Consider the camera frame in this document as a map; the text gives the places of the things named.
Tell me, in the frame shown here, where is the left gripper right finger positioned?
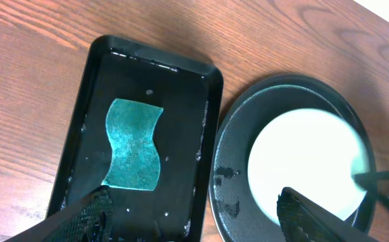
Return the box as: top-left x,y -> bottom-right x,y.
277,187 -> 376,242

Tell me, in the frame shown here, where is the round black serving tray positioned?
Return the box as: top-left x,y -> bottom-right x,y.
209,74 -> 376,241

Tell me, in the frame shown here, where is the mint green plate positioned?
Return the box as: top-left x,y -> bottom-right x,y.
247,108 -> 370,224

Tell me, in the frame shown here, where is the black rectangular water tray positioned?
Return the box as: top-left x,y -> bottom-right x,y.
48,35 -> 223,241

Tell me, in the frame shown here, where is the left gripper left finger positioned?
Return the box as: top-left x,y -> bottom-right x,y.
7,186 -> 113,242

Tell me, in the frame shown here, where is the green yellow sponge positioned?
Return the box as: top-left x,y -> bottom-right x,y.
102,99 -> 163,191

